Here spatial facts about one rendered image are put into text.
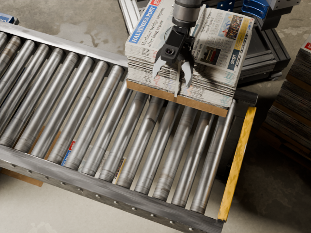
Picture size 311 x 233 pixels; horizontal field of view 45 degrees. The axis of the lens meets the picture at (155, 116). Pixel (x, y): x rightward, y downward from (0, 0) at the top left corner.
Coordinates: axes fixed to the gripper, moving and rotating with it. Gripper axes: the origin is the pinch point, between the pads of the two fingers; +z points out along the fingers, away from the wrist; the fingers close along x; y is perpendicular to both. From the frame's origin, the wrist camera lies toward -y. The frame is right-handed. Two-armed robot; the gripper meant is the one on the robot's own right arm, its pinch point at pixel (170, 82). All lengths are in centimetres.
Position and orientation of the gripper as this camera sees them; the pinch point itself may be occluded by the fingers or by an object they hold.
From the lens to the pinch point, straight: 118.4
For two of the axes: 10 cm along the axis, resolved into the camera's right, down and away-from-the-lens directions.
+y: 3.0, -4.7, 8.3
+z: -1.5, 8.3, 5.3
